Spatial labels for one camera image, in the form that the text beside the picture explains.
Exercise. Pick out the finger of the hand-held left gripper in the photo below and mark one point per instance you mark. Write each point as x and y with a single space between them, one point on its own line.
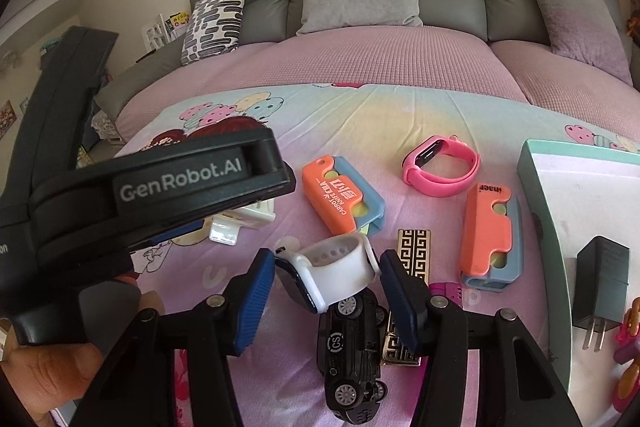
175 238

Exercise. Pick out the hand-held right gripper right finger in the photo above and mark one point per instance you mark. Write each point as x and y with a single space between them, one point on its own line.
405 302

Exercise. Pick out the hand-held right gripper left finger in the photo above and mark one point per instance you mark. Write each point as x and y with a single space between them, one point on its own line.
252 307

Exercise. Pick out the pink translucent lighter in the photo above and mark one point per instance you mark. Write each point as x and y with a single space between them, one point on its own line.
447 292

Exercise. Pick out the white wall charger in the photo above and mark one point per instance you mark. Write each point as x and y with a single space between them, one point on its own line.
225 229

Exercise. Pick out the gold patterned lighter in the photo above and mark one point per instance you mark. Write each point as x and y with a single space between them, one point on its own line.
415 252

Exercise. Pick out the black toy car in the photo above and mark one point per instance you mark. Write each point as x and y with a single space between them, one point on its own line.
350 347

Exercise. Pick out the white smartwatch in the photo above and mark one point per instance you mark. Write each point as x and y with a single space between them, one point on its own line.
340 272

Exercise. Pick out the orange blue toy knife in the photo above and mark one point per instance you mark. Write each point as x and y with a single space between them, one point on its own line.
482 227
330 187

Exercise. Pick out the pink wrist band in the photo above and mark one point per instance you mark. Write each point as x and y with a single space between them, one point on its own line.
435 188

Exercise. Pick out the teal cardboard box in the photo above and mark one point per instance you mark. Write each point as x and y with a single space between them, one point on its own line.
550 187

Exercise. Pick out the black wall charger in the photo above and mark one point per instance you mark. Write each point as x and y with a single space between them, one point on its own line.
600 282

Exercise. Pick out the brown pink toy dog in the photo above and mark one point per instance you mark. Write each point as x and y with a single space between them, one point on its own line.
631 357

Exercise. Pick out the person's left hand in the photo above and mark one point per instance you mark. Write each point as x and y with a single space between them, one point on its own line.
50 377

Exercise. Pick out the printed cartoon blanket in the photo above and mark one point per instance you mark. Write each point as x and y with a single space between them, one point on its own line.
350 117

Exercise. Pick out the white rack with books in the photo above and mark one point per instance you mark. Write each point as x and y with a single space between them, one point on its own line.
165 29

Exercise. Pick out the black white patterned pillow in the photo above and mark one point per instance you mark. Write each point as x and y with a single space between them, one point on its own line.
212 22

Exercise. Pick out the pink sofa cover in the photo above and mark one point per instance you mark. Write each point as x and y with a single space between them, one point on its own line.
375 57

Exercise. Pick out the grey purple pillow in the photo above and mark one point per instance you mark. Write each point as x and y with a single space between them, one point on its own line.
575 17

